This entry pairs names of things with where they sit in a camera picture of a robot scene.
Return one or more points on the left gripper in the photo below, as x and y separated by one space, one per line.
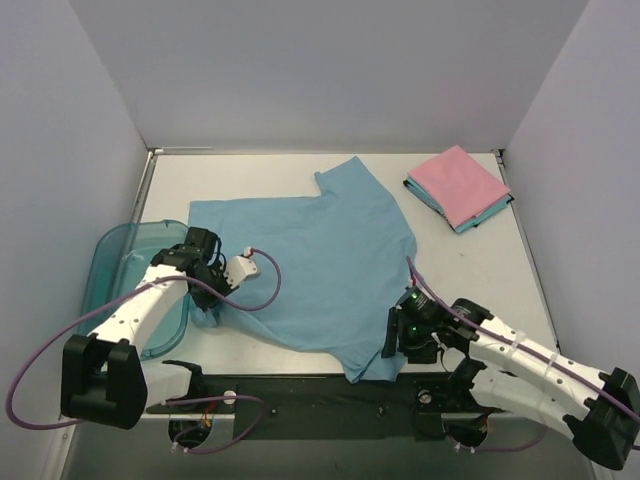
204 298

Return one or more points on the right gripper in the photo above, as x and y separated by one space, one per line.
391 333

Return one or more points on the light blue t shirt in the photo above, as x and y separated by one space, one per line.
338 264

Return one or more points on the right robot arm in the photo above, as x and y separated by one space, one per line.
497 368

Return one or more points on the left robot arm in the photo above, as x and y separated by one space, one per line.
114 347

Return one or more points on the teal plastic bin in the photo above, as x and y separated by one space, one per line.
120 261

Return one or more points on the folded teal t shirt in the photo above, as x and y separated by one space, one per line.
470 223

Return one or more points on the folded pink t shirt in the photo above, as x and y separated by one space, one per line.
459 184

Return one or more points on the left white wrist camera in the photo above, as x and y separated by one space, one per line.
240 269

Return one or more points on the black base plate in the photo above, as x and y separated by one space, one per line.
328 407

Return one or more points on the aluminium frame rail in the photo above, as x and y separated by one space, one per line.
121 402

